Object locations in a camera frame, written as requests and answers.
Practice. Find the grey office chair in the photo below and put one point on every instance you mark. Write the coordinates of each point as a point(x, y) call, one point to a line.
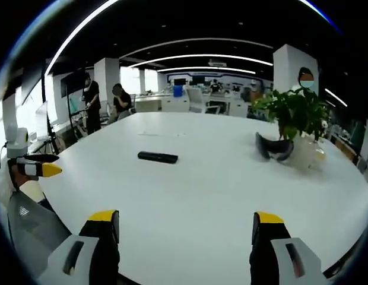
point(32, 219)

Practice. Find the white plant pot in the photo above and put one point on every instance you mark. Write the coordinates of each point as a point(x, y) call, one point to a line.
point(302, 153)

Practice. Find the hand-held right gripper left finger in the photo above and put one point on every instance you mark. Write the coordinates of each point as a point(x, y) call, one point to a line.
point(83, 252)

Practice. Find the blue bin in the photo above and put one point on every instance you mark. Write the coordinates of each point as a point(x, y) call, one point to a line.
point(178, 91)

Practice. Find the green potted plant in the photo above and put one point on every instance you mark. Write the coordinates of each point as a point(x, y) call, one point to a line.
point(293, 111)

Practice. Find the black remote control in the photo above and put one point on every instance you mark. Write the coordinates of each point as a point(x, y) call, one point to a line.
point(158, 157)

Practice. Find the white office chair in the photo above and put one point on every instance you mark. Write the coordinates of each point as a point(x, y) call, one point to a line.
point(197, 101)

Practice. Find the black display screen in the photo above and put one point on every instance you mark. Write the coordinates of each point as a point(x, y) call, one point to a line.
point(72, 84)

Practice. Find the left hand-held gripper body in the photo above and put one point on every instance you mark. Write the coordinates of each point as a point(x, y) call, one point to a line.
point(16, 139)

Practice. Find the black tripod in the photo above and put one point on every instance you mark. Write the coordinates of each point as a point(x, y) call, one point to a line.
point(52, 133)

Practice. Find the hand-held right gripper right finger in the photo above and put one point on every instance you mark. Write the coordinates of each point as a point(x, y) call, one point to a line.
point(279, 252)

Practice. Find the white desk row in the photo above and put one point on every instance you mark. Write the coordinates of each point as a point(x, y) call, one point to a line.
point(172, 101)

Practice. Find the black headset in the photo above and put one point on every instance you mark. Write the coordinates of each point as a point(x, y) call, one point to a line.
point(273, 148)

